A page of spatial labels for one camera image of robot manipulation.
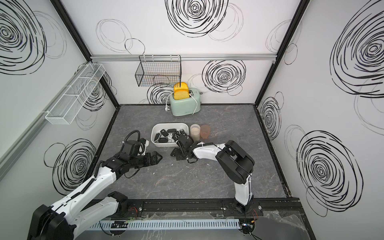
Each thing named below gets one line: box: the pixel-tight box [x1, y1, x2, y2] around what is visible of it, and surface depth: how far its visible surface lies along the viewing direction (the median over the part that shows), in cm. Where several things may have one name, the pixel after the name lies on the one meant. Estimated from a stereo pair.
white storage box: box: [150, 123, 189, 148], surface depth 102 cm
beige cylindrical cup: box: [190, 123, 201, 142], surface depth 96 cm
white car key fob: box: [167, 133, 175, 143], surface depth 101 cm
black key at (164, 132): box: [160, 129, 169, 137], surface depth 104 cm
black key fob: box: [172, 131, 180, 139], surface depth 101 cm
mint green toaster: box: [170, 87, 201, 117], surface depth 108 cm
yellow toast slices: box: [173, 82, 190, 100], surface depth 104 cm
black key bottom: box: [158, 137, 169, 143], surface depth 101 cm
